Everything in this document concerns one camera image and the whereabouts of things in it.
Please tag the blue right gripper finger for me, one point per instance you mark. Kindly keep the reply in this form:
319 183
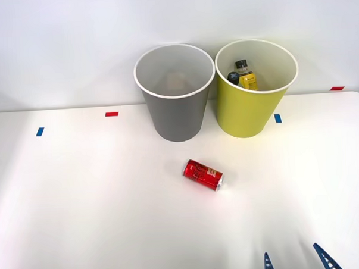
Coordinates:
326 260
268 266

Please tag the red drink can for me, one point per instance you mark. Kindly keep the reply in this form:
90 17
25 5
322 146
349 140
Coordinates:
201 174

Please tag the yellow-green plastic waste bin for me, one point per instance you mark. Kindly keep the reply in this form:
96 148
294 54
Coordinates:
244 113

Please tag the grey plastic waste bin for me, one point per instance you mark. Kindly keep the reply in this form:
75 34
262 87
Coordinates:
175 116

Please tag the yellow label bottle, black cap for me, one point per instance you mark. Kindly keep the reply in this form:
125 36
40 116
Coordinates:
249 81

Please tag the bottle with cross-marked black cap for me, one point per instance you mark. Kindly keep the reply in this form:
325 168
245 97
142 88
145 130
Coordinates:
233 76

